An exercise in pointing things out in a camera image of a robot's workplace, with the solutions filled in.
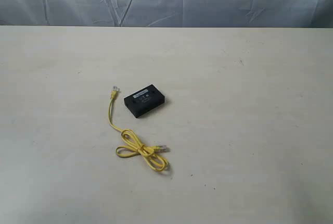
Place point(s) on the small black electronic box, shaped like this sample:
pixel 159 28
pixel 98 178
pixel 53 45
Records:
pixel 144 101

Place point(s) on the grey backdrop curtain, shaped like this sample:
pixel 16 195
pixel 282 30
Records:
pixel 168 13

